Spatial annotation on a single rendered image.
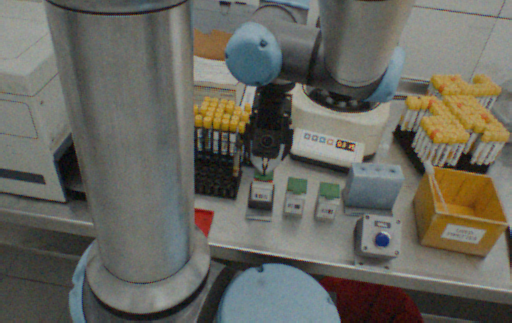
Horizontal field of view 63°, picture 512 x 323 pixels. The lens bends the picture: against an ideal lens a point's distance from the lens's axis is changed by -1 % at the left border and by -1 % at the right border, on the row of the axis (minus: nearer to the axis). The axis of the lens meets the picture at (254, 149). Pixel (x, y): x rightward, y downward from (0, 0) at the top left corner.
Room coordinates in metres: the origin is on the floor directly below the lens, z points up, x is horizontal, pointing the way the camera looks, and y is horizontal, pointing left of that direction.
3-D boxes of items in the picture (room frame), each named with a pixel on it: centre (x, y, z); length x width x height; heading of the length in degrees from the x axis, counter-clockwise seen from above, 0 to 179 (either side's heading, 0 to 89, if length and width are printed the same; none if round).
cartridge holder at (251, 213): (0.61, -0.02, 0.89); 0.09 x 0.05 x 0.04; 178
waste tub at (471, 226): (0.59, -0.41, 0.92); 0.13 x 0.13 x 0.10; 83
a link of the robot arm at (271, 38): (0.52, -0.01, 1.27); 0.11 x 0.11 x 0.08; 74
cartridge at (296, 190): (0.60, -0.09, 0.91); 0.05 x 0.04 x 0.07; 175
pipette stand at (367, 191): (0.63, -0.25, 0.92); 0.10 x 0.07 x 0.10; 92
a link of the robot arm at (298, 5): (0.62, -0.02, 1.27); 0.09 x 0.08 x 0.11; 164
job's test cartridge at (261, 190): (0.61, -0.02, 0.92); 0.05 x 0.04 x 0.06; 177
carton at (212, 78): (0.98, 0.16, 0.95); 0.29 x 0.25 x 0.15; 175
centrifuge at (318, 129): (0.88, -0.20, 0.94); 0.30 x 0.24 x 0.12; 166
